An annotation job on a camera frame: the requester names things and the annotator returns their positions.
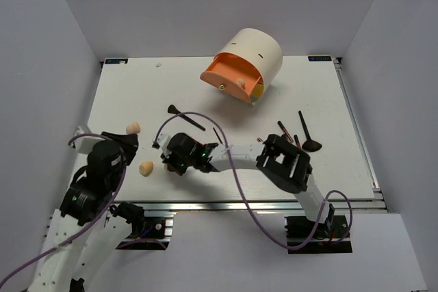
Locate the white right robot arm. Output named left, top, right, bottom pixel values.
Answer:
left=153, top=133, right=334, bottom=237

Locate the blue corner label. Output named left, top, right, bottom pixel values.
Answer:
left=307, top=55, right=332, bottom=62
left=104, top=58, right=128, bottom=65

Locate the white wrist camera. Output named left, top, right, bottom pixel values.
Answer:
left=152, top=133, right=171, bottom=158
left=73, top=125, right=102, bottom=155

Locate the yellow teardrop makeup sponge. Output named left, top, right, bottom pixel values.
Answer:
left=138, top=161, right=154, bottom=177

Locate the blue left corner label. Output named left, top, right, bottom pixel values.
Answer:
left=104, top=58, right=128, bottom=65

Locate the black fan makeup brush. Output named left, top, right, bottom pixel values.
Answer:
left=298, top=110, right=322, bottom=152

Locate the orange organizer drawer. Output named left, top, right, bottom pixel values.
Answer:
left=200, top=53, right=264, bottom=103

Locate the thin black mascara wand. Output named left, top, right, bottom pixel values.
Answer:
left=213, top=127, right=223, bottom=144

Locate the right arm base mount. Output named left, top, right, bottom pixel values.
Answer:
left=285, top=215, right=352, bottom=254

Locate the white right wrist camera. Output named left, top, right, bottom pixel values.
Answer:
left=152, top=133, right=171, bottom=158

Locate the cream cylindrical makeup organizer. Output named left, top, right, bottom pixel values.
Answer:
left=214, top=28, right=283, bottom=96

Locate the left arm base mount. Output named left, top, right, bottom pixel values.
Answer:
left=105, top=201, right=169, bottom=250

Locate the blue right corner label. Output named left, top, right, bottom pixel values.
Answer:
left=307, top=55, right=332, bottom=62

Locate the black powder brush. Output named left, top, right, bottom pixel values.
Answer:
left=167, top=104, right=206, bottom=131

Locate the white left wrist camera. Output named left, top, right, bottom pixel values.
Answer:
left=73, top=125, right=102, bottom=155

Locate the pink gourd makeup sponge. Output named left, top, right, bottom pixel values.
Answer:
left=126, top=122, right=141, bottom=134

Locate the beige gourd sponge in drawer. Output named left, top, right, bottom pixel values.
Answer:
left=237, top=79, right=246, bottom=88

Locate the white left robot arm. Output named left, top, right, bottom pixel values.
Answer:
left=28, top=132, right=145, bottom=291

